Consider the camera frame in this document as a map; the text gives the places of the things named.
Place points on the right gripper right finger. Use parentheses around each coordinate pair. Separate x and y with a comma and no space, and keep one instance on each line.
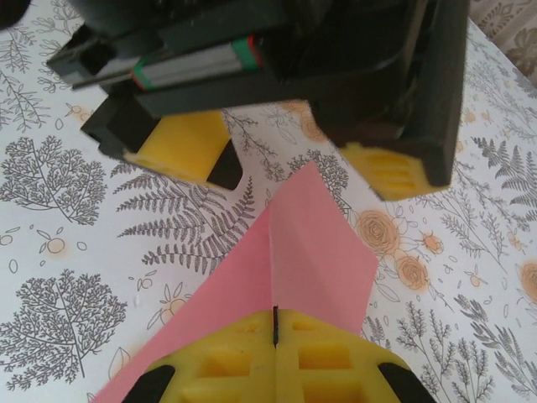
(327,361)

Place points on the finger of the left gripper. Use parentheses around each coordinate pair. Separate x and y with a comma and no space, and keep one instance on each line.
(180,142)
(444,105)

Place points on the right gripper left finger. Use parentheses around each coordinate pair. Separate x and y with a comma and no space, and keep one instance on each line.
(235,361)

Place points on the pink cloth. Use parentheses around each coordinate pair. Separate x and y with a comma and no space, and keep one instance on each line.
(251,273)

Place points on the floral patterned table cover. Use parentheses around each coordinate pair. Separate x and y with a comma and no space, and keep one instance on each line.
(63,231)

